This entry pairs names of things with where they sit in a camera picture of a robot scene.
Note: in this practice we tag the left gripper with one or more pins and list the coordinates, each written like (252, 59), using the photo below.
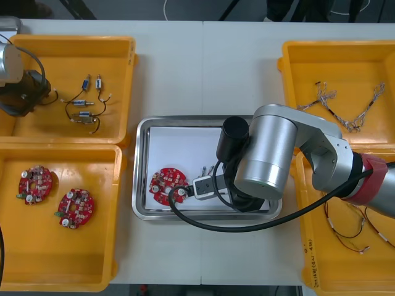
(35, 87)

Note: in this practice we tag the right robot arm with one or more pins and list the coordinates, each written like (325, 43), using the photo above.
(271, 148)

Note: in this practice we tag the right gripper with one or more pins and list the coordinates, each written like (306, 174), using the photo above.
(247, 202)

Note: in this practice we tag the yellow-orange plastic bin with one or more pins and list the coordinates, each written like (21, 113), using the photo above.
(40, 126)
(355, 61)
(46, 256)
(339, 271)

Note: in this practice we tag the brass solenoid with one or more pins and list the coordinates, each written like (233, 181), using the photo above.
(84, 121)

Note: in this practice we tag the steel tray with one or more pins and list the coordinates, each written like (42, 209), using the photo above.
(139, 172)
(9, 24)

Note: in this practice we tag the white paper sheet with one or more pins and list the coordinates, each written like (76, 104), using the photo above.
(172, 145)

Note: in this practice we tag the round red circuit board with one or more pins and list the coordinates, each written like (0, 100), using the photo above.
(166, 182)
(34, 185)
(75, 209)

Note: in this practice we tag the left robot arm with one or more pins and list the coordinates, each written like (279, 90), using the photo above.
(9, 61)

